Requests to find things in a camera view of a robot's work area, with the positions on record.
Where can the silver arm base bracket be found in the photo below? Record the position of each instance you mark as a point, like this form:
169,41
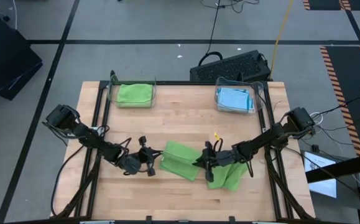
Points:
264,128

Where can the black beam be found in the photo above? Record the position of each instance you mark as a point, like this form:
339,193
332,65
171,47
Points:
338,169

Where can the green microfiber towel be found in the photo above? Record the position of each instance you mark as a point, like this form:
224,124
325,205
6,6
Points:
229,179
179,160
134,95

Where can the clear plastic bin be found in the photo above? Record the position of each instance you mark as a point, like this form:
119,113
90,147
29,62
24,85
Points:
111,93
218,93

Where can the black equipment case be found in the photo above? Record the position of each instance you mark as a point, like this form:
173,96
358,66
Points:
5,59

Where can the black perforated computer case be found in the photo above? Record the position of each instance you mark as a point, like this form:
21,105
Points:
229,67

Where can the black hazard-striped floor mat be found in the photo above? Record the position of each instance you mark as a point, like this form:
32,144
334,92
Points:
347,77
322,3

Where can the black frame clip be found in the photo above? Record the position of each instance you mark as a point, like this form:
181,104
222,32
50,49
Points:
149,220
232,220

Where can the light blue microfiber towel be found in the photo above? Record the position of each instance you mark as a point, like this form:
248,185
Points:
252,102
232,99

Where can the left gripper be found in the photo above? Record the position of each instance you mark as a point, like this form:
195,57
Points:
133,163

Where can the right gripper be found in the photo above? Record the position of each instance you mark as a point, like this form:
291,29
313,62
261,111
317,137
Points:
223,158

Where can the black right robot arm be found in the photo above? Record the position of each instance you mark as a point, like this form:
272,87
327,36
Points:
270,137

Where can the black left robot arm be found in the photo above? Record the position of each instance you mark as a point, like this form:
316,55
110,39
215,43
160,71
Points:
89,138

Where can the white-screen monitor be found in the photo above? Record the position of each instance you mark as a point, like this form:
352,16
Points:
322,186

